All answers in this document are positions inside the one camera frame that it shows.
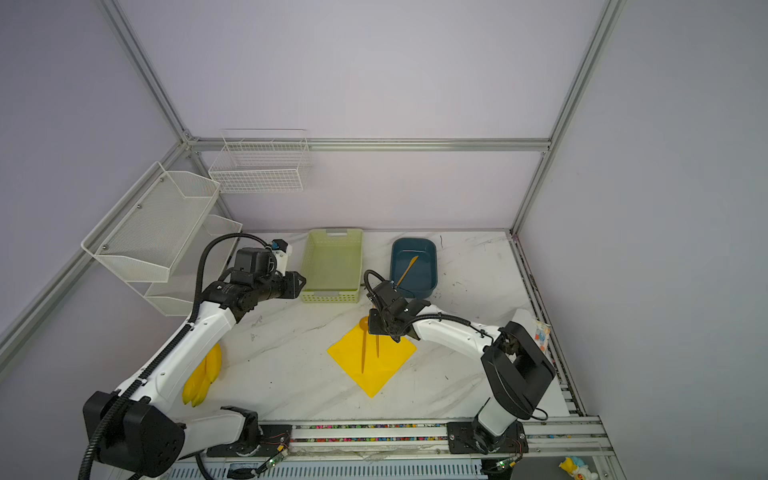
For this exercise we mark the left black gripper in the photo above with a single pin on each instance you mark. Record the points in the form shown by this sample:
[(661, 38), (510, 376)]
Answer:
[(293, 289)]

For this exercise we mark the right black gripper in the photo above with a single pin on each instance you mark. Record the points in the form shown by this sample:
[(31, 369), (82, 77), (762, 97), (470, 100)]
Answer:
[(372, 313)]

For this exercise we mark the orange plastic spoon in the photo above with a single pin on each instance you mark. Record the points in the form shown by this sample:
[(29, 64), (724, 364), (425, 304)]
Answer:
[(364, 327)]

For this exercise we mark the light green plastic basket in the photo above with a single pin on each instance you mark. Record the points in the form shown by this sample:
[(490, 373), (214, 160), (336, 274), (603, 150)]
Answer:
[(332, 265)]

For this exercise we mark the yellow paper napkin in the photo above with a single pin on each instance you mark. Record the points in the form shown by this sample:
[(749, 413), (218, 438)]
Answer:
[(347, 354)]

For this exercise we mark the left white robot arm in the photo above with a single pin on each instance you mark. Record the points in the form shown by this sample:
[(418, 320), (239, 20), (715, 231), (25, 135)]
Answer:
[(131, 428)]

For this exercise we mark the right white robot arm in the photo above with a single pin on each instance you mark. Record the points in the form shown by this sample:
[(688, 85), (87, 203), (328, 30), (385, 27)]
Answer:
[(517, 371)]

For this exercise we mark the teal plastic tray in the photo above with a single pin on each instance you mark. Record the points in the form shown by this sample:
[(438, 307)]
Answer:
[(423, 279)]

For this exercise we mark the yellow banana toy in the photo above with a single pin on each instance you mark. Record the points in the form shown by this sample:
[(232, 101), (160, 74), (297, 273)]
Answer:
[(198, 384)]

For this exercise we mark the white two-tier mesh shelf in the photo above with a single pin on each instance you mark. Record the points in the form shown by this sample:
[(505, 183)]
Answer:
[(153, 238)]

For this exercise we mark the colourful small carton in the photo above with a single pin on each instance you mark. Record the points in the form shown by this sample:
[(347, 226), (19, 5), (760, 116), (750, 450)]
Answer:
[(542, 335)]

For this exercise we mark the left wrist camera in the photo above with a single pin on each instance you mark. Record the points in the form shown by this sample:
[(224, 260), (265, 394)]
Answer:
[(281, 250)]

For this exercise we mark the white wire wall basket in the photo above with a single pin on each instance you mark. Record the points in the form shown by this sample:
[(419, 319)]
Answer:
[(262, 161)]

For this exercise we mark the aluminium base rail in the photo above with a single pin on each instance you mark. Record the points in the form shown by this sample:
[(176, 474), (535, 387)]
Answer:
[(397, 449)]

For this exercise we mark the aluminium cage frame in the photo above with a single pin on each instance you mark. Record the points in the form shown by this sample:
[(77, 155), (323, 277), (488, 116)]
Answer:
[(18, 338)]

